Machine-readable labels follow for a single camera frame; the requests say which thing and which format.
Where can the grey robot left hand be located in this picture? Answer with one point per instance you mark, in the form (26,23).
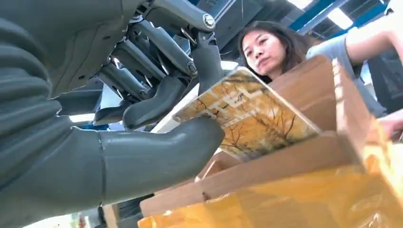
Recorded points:
(151,157)

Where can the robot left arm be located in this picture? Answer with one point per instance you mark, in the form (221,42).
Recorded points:
(28,151)

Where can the person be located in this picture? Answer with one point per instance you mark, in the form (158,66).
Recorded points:
(267,50)

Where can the person's left hand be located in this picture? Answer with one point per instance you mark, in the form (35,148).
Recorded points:
(393,124)

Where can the wooden card box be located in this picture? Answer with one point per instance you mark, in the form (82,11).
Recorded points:
(283,171)

